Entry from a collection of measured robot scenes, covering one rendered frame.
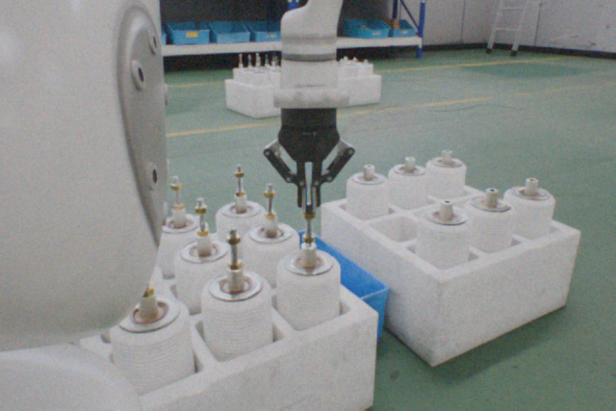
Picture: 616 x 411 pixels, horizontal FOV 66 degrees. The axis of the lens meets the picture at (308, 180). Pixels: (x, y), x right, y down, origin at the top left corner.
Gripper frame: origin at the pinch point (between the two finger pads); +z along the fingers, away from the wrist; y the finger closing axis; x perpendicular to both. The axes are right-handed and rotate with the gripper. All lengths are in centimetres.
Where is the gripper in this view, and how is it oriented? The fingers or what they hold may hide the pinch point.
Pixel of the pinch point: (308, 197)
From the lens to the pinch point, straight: 68.1
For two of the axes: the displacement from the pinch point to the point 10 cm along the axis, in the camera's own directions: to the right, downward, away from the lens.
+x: 0.5, 3.4, -9.4
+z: 0.0, 9.4, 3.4
